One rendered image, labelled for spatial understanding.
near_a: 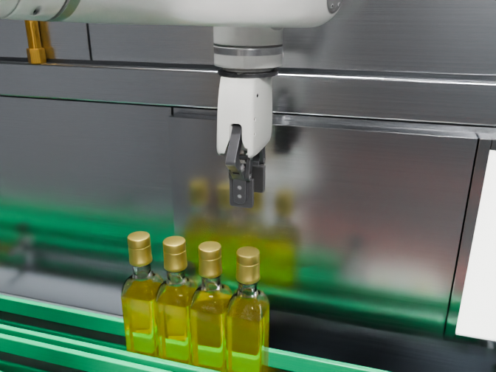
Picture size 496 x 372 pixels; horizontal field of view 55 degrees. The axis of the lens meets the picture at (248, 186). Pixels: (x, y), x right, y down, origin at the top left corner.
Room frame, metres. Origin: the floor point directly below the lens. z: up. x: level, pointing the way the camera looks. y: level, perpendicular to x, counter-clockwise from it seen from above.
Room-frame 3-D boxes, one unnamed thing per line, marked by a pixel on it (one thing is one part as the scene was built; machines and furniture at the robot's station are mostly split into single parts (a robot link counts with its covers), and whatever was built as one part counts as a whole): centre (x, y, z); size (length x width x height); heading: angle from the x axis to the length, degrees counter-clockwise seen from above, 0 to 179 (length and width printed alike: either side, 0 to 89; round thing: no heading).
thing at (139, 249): (0.66, 0.17, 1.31); 0.04 x 0.04 x 0.04
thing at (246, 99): (0.61, 0.00, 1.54); 0.10 x 0.07 x 0.11; 163
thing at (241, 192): (0.57, 0.01, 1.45); 0.03 x 0.03 x 0.07; 73
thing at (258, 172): (0.64, -0.01, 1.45); 0.03 x 0.03 x 0.07; 73
